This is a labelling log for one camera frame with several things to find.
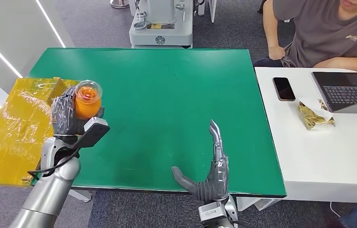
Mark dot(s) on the gold snack wrapper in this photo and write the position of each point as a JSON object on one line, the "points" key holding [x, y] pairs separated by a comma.
{"points": [[311, 118]]}

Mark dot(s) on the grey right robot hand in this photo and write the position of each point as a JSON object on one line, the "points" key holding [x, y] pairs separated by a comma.
{"points": [[217, 182]]}

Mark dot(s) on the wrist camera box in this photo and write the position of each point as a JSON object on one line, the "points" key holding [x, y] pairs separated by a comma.
{"points": [[211, 212], [93, 132]]}

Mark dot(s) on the white panel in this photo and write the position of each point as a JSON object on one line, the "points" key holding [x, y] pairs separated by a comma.
{"points": [[287, 20]]}

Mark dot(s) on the chrome stand base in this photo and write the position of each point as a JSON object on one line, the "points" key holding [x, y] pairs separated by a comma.
{"points": [[119, 4]]}

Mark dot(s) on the person's right hand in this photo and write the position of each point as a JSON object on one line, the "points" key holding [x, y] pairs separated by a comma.
{"points": [[276, 53]]}

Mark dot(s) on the white furniture leg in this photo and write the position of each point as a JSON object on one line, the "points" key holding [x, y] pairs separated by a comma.
{"points": [[210, 11]]}

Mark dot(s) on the person's right forearm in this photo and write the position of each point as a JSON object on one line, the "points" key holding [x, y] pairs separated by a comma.
{"points": [[270, 28]]}

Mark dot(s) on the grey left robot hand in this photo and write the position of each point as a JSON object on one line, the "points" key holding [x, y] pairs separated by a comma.
{"points": [[63, 116]]}

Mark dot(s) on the orange plastic bottle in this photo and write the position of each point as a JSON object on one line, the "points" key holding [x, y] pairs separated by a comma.
{"points": [[87, 107]]}

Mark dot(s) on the grey laptop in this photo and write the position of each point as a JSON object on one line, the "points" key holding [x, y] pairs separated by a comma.
{"points": [[345, 92]]}

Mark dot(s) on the grey robot base machine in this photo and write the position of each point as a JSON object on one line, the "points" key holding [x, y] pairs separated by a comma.
{"points": [[162, 35]]}

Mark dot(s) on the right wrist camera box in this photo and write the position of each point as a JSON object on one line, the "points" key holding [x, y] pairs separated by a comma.
{"points": [[211, 212]]}

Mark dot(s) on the person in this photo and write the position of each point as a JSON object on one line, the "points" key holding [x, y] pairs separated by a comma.
{"points": [[323, 34]]}

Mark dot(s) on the white table leg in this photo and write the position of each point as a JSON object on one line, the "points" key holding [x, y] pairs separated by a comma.
{"points": [[82, 195]]}

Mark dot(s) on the yellow taped cardboard box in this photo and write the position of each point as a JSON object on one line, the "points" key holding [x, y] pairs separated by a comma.
{"points": [[11, 135]]}

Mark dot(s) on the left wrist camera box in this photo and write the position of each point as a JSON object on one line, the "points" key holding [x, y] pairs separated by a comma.
{"points": [[93, 132]]}

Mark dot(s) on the black smartphone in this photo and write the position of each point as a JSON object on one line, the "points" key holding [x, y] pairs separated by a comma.
{"points": [[283, 89]]}

